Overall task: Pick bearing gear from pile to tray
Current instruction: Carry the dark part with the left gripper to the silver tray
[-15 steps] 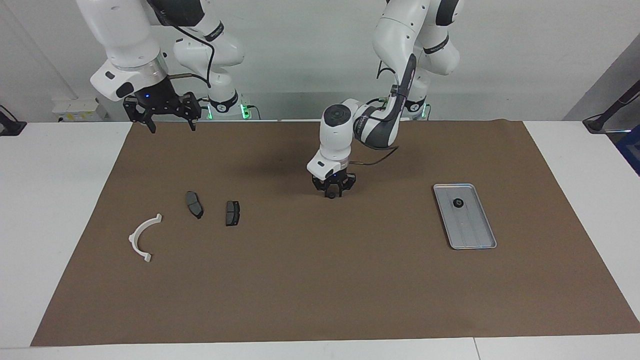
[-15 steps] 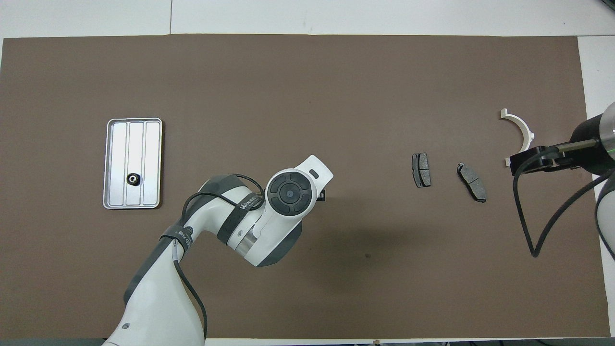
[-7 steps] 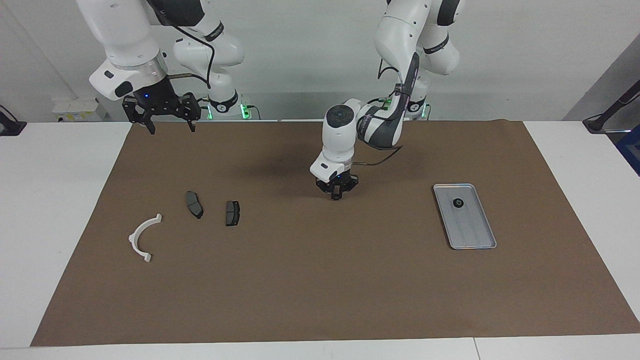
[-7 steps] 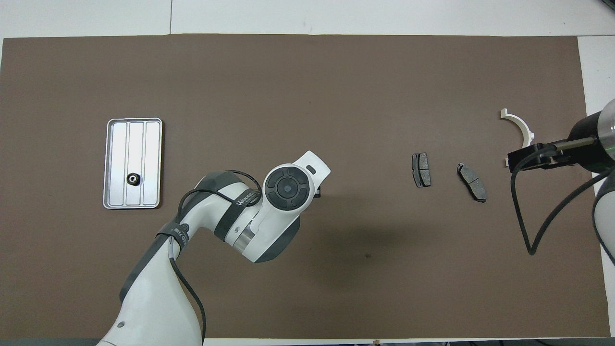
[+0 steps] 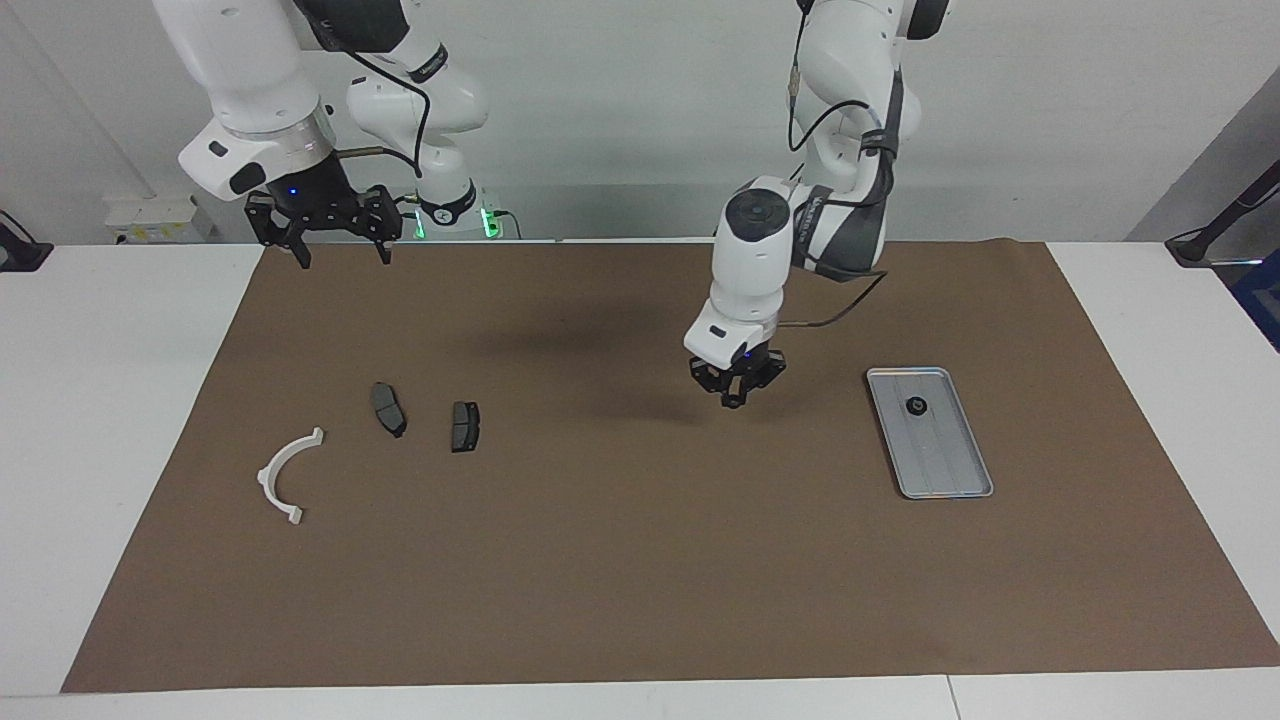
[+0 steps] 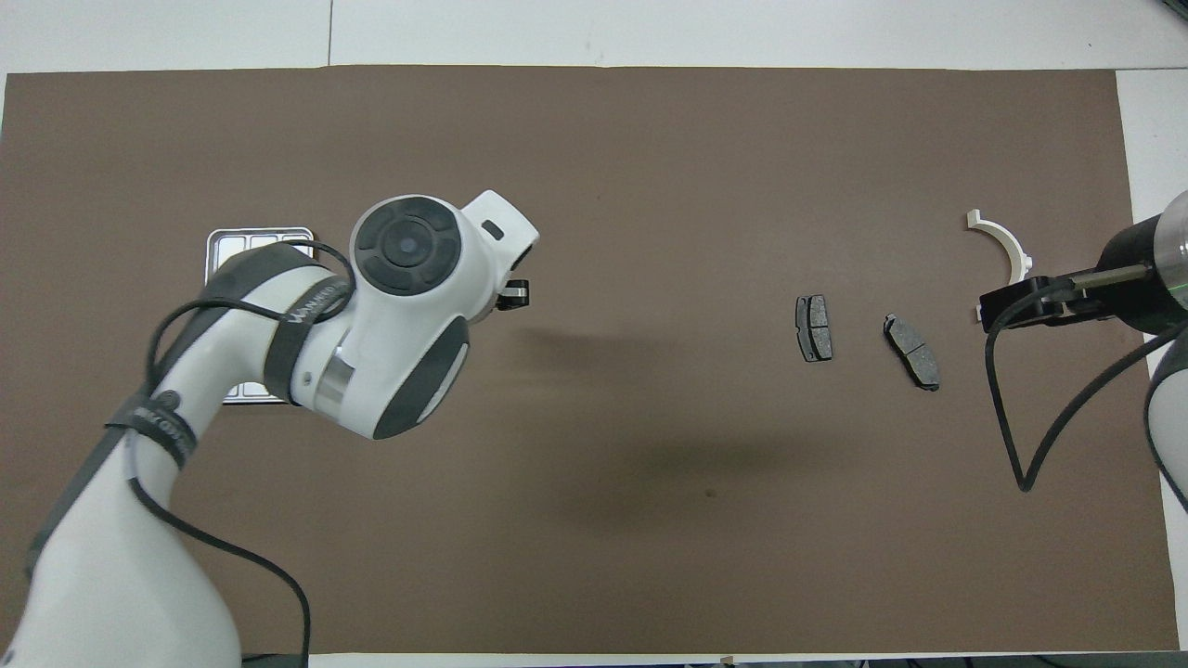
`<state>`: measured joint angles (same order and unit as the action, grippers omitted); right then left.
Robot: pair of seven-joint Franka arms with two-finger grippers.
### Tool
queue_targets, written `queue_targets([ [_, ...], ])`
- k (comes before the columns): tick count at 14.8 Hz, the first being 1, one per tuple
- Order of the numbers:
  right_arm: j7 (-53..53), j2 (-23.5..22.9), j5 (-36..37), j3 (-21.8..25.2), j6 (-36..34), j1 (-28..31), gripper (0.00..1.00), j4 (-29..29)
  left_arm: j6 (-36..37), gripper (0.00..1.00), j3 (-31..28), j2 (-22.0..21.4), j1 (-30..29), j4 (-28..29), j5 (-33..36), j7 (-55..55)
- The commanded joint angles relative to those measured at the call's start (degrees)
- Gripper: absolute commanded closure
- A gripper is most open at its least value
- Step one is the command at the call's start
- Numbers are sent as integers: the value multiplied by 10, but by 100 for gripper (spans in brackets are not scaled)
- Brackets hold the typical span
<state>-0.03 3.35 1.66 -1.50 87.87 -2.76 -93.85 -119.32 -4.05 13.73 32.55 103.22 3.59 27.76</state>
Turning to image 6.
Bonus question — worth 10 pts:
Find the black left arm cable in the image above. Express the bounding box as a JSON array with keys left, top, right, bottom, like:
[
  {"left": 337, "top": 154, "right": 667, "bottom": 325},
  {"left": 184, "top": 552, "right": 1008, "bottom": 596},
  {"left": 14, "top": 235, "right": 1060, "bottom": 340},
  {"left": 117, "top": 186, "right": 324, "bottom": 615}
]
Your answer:
[{"left": 125, "top": 239, "right": 358, "bottom": 668}]

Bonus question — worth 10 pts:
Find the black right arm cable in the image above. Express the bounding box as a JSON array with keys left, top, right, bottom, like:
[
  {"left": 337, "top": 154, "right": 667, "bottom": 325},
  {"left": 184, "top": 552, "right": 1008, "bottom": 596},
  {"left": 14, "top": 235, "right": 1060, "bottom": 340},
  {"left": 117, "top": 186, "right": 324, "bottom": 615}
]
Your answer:
[{"left": 986, "top": 264, "right": 1188, "bottom": 493}]

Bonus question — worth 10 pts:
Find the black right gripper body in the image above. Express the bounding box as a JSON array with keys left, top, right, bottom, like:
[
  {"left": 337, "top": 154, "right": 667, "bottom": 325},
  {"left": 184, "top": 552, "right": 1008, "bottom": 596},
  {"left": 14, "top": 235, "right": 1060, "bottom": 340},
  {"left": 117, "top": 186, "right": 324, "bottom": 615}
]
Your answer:
[{"left": 1039, "top": 215, "right": 1172, "bottom": 337}]

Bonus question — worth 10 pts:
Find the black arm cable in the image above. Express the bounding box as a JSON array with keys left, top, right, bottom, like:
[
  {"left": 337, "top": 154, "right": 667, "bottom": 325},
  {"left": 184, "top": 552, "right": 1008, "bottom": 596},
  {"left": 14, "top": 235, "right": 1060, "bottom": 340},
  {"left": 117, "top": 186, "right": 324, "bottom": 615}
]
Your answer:
[
  {"left": 986, "top": 264, "right": 1188, "bottom": 493},
  {"left": 125, "top": 239, "right": 358, "bottom": 668}
]

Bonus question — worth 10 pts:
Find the white half-ring bracket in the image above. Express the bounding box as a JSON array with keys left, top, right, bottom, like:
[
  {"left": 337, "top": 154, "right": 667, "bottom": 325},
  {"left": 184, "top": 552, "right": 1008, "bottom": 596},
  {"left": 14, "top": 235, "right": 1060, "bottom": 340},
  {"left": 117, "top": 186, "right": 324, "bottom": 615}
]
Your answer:
[{"left": 966, "top": 210, "right": 1033, "bottom": 323}]

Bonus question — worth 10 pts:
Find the silver metal tray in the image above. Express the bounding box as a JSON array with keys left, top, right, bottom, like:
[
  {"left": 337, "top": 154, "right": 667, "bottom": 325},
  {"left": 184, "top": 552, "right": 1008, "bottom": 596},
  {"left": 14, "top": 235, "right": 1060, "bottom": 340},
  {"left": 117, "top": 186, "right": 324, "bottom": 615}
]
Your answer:
[{"left": 206, "top": 227, "right": 315, "bottom": 405}]

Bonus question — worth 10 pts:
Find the long dark brake pad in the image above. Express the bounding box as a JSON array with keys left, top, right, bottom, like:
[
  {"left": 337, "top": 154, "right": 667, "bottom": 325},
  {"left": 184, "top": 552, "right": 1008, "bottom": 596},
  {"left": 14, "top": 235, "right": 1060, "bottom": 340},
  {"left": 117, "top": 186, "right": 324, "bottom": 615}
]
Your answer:
[{"left": 883, "top": 314, "right": 941, "bottom": 392}]

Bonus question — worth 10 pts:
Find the brown table mat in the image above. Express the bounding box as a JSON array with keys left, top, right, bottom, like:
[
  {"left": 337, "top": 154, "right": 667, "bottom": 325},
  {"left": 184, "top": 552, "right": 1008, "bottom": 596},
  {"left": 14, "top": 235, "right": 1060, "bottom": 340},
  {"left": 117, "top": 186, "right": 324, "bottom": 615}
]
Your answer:
[{"left": 0, "top": 65, "right": 1180, "bottom": 655}]

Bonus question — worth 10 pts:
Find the short dark brake pad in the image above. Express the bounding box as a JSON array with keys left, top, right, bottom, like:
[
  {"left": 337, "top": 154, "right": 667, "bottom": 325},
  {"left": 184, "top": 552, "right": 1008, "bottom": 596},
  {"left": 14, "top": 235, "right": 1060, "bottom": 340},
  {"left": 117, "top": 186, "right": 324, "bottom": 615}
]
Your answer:
[{"left": 795, "top": 294, "right": 833, "bottom": 364}]

